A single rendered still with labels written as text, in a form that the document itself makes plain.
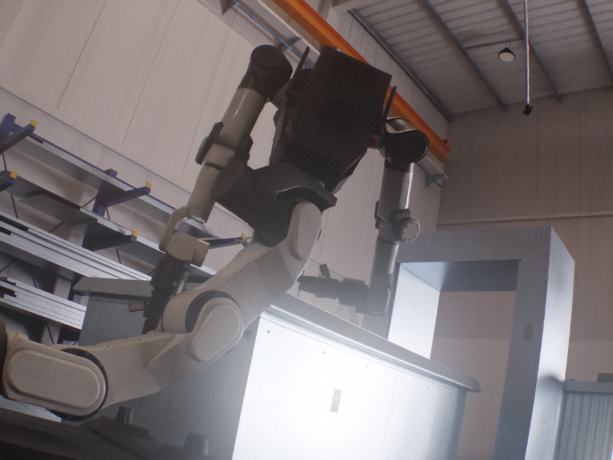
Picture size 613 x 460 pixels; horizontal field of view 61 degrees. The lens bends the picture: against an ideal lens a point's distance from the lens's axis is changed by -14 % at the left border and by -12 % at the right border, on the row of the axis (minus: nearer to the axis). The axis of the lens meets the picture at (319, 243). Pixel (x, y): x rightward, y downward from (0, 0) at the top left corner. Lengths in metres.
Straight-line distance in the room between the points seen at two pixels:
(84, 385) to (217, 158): 0.69
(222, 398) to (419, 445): 1.19
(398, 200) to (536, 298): 1.67
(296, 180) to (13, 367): 0.80
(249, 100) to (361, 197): 9.08
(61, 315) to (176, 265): 4.00
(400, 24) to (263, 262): 10.61
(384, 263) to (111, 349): 0.96
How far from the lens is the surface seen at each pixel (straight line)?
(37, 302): 5.24
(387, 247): 1.78
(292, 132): 1.42
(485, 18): 11.53
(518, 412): 3.14
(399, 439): 2.38
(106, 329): 2.09
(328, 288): 1.86
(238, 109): 1.53
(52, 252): 5.45
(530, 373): 3.15
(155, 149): 7.36
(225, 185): 1.36
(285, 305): 1.56
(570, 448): 3.86
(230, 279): 1.29
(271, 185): 1.37
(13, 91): 6.48
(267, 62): 1.58
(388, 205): 1.72
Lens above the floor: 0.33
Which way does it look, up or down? 17 degrees up
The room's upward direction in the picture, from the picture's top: 11 degrees clockwise
